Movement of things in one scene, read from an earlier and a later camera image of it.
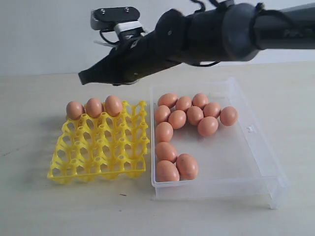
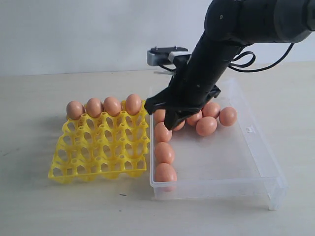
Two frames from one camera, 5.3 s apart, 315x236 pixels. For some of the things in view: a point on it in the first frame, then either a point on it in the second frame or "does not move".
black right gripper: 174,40 → 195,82
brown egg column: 165,151 does not move
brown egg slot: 94,106 does not move
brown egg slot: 113,105 does not move
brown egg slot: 74,110 does not move
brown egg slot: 187,166 → 133,104
